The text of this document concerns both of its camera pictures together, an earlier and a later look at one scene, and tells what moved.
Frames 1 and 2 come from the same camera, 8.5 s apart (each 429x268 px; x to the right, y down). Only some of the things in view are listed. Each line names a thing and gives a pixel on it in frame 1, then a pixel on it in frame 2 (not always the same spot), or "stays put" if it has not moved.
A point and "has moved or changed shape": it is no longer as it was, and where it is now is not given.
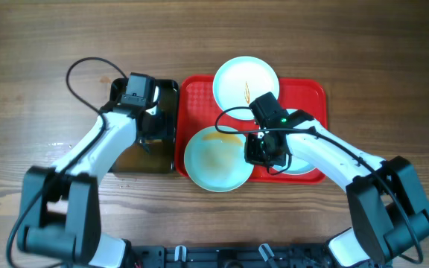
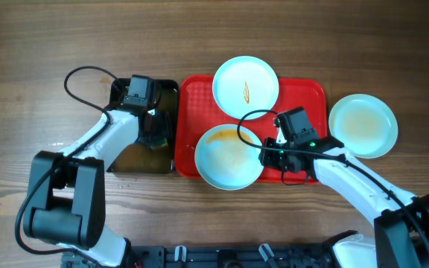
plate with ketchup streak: x=240 y=82 stays put
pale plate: x=293 y=166 has moved or changed shape
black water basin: x=162 y=158 stays put
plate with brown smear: x=215 y=161 has moved or changed shape
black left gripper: x=160 y=129 stays put
